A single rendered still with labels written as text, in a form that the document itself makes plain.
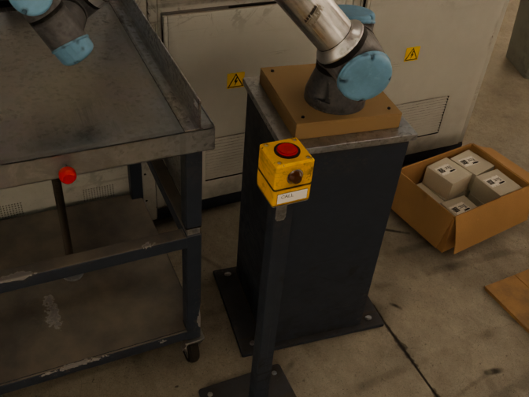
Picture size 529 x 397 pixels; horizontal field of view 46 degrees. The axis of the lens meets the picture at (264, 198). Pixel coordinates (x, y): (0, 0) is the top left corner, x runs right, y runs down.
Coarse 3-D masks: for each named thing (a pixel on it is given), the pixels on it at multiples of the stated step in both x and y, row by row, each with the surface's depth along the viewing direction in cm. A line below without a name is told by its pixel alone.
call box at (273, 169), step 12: (264, 144) 117; (276, 144) 117; (300, 144) 118; (264, 156) 116; (276, 156) 114; (288, 156) 114; (300, 156) 115; (264, 168) 117; (276, 168) 112; (288, 168) 113; (300, 168) 114; (312, 168) 116; (264, 180) 118; (276, 180) 114; (264, 192) 120; (276, 192) 116; (288, 192) 117; (300, 192) 118; (276, 204) 118; (288, 204) 119
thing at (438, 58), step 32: (384, 0) 210; (416, 0) 215; (448, 0) 221; (480, 0) 227; (384, 32) 218; (416, 32) 224; (448, 32) 231; (480, 32) 237; (416, 64) 234; (448, 64) 241; (480, 64) 248; (416, 96) 245; (448, 96) 253; (416, 128) 257; (448, 128) 265; (416, 160) 272
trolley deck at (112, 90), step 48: (0, 48) 149; (48, 48) 151; (96, 48) 152; (0, 96) 133; (48, 96) 134; (96, 96) 136; (144, 96) 137; (0, 144) 120; (48, 144) 121; (96, 144) 122; (144, 144) 125; (192, 144) 130
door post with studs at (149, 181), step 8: (136, 0) 177; (144, 0) 178; (144, 8) 179; (144, 168) 215; (144, 176) 217; (152, 176) 218; (152, 184) 221; (152, 192) 223; (152, 200) 225; (152, 208) 227; (152, 216) 230
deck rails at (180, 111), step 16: (128, 0) 165; (128, 16) 167; (144, 16) 152; (128, 32) 159; (144, 32) 156; (144, 48) 153; (160, 48) 144; (160, 64) 148; (176, 64) 135; (160, 80) 142; (176, 80) 137; (176, 96) 137; (192, 96) 128; (176, 112) 132; (192, 112) 131; (192, 128) 128
